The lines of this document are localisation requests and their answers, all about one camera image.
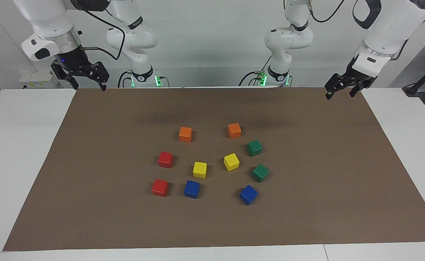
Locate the orange wooden cube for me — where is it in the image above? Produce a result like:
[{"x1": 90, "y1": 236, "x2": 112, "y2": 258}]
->
[
  {"x1": 178, "y1": 127, "x2": 193, "y2": 143},
  {"x1": 227, "y1": 123, "x2": 242, "y2": 139}
]

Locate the black base cable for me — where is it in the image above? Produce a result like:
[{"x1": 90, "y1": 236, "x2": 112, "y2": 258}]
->
[
  {"x1": 238, "y1": 70, "x2": 263, "y2": 87},
  {"x1": 117, "y1": 70, "x2": 133, "y2": 88}
]

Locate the yellow wooden cube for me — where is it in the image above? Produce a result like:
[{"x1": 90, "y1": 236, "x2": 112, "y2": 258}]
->
[
  {"x1": 223, "y1": 153, "x2": 240, "y2": 171},
  {"x1": 193, "y1": 162, "x2": 207, "y2": 179}
]

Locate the red wooden cube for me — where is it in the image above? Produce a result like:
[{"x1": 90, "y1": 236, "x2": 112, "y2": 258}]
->
[
  {"x1": 152, "y1": 179, "x2": 169, "y2": 197},
  {"x1": 158, "y1": 152, "x2": 174, "y2": 169}
]

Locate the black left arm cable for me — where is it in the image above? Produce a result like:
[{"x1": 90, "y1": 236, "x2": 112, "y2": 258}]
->
[{"x1": 307, "y1": 0, "x2": 425, "y2": 61}]

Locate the brown table mat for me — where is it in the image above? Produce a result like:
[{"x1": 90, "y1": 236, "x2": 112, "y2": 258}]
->
[{"x1": 2, "y1": 86, "x2": 425, "y2": 252}]

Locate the green wooden cube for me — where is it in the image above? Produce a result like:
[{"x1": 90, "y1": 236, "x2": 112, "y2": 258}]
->
[
  {"x1": 252, "y1": 164, "x2": 270, "y2": 183},
  {"x1": 247, "y1": 140, "x2": 263, "y2": 157}
]

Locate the blue wooden cube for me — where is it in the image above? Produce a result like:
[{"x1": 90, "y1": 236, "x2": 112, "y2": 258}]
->
[
  {"x1": 183, "y1": 180, "x2": 201, "y2": 199},
  {"x1": 239, "y1": 185, "x2": 259, "y2": 206}
]

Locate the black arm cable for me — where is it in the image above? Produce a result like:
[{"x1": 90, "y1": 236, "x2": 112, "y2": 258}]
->
[
  {"x1": 307, "y1": 0, "x2": 425, "y2": 61},
  {"x1": 73, "y1": 0, "x2": 126, "y2": 61}
]

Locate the white box with yellow labels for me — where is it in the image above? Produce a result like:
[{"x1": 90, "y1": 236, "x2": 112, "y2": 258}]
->
[{"x1": 18, "y1": 71, "x2": 59, "y2": 88}]

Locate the black stand pole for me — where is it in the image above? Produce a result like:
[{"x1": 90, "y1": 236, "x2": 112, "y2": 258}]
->
[{"x1": 402, "y1": 57, "x2": 425, "y2": 97}]

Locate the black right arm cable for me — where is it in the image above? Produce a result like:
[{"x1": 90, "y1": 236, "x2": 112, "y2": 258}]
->
[{"x1": 73, "y1": 0, "x2": 126, "y2": 61}]

